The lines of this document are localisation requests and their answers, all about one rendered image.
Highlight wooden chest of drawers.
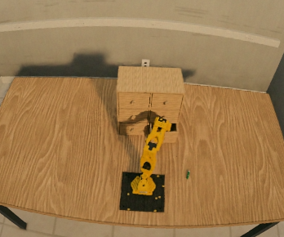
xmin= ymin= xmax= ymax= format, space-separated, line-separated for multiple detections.
xmin=117 ymin=66 xmax=185 ymax=135

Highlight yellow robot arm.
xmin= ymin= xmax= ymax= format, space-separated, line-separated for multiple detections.
xmin=131 ymin=117 xmax=169 ymax=195

